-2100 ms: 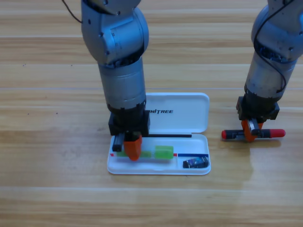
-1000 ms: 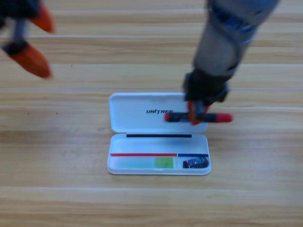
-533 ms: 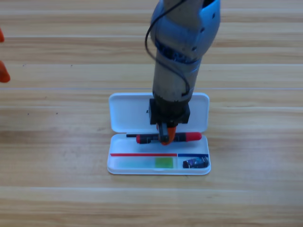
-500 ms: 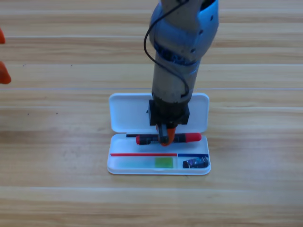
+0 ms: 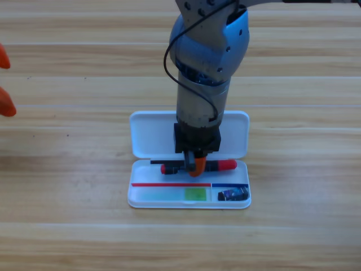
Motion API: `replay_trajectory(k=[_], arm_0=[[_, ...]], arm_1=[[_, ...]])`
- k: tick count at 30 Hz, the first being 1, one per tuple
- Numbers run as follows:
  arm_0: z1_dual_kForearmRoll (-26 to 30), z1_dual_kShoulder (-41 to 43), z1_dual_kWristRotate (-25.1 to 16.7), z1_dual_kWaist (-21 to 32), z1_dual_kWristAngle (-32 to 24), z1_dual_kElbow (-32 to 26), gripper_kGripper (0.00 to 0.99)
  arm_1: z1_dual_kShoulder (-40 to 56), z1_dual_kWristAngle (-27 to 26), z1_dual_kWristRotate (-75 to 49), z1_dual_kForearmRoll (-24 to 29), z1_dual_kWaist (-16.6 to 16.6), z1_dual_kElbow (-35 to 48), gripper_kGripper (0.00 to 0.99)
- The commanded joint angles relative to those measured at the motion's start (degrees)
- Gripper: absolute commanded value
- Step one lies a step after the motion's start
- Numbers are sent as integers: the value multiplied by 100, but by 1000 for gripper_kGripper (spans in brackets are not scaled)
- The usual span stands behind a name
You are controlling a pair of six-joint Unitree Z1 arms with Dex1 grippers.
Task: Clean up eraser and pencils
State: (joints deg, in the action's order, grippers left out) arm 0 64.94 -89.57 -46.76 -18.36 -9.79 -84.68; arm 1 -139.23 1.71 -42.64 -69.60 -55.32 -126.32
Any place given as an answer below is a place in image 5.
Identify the red and black marker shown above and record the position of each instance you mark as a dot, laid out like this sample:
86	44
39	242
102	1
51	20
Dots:
222	165

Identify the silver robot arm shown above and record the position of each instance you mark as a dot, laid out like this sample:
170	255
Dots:
208	50

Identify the black and blue eraser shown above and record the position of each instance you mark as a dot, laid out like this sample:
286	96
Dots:
231	195

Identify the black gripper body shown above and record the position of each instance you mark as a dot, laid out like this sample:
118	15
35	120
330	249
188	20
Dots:
197	141

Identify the white Unitree pencil case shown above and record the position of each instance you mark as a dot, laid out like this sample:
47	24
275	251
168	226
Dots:
149	135

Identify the plain orange gripper finger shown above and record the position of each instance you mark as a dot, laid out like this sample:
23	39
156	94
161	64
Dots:
200	166

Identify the green and white marker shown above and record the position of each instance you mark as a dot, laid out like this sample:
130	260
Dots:
196	194

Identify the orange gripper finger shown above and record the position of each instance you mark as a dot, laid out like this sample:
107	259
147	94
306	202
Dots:
4	57
6	104

